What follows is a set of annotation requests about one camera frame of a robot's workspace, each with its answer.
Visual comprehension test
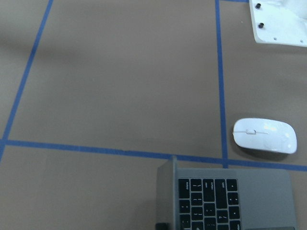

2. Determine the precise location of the grey laptop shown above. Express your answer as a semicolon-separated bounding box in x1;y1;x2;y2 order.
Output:
155;157;297;230

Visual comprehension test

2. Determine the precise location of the white computer mouse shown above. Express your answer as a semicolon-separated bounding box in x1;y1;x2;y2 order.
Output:
233;118;297;154

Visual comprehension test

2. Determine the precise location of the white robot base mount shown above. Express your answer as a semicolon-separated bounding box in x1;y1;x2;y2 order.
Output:
249;0;307;47

